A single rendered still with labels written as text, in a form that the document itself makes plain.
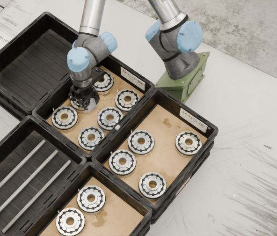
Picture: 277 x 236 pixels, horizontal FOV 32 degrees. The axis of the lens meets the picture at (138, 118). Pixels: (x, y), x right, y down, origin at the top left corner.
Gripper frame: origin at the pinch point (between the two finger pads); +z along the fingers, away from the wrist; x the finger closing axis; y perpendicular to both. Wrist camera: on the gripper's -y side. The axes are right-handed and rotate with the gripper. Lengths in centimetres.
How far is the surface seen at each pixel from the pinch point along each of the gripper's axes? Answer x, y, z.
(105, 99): 3.8, -5.8, 2.1
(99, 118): 7.7, 4.3, -0.9
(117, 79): 2.8, -16.3, 2.1
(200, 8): -10, -137, 85
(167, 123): 30.7, -9.2, 2.1
